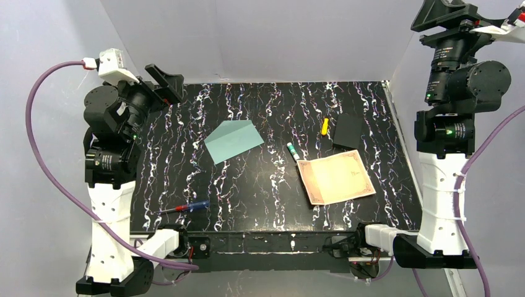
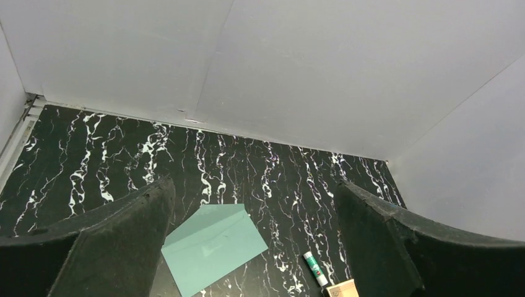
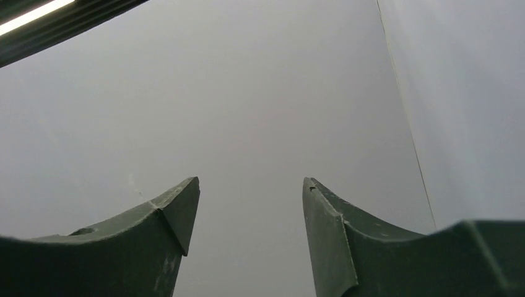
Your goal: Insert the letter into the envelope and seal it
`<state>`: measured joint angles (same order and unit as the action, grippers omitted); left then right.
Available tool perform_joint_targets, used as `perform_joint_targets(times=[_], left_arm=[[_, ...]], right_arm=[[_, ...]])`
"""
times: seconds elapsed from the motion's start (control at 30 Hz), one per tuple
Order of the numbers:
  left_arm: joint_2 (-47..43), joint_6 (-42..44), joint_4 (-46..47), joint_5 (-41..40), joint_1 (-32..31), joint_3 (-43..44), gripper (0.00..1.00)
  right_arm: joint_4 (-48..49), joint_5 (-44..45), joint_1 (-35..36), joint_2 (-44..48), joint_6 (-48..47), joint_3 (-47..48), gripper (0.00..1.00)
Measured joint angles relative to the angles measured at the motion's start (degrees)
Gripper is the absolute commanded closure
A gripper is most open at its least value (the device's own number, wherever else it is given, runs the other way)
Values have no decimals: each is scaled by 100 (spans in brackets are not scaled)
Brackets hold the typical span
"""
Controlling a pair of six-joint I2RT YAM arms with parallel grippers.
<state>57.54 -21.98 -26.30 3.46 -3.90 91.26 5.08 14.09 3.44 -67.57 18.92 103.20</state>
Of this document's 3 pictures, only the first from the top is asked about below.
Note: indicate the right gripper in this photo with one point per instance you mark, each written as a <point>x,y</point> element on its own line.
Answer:
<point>447,36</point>

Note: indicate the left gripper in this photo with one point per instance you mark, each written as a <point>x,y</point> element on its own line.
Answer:
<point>159,88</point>

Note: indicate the teal envelope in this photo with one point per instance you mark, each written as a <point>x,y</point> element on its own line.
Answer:
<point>232,138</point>

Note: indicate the beige letter paper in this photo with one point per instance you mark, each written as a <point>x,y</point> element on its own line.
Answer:
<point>337,178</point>

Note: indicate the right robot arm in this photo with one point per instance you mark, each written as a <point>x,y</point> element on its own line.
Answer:
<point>459,87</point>

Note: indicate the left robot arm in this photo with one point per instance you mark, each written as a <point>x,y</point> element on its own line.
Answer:
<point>116,111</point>

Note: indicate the blue red screwdriver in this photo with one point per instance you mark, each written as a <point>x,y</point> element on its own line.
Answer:
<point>187,207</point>

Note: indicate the green white glue stick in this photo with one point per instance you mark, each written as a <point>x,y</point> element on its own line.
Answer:
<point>293,151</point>

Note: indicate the yellow marker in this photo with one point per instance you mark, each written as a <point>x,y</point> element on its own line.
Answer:
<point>325,126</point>

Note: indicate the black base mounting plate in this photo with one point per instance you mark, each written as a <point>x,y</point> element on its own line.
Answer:
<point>267,250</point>

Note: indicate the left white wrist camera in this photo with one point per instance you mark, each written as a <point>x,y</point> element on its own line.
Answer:
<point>110,67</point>

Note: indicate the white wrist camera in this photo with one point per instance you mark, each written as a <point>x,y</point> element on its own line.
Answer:
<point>110,67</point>
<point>511,30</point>

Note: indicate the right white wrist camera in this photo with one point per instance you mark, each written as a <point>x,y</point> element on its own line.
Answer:
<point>511,30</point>

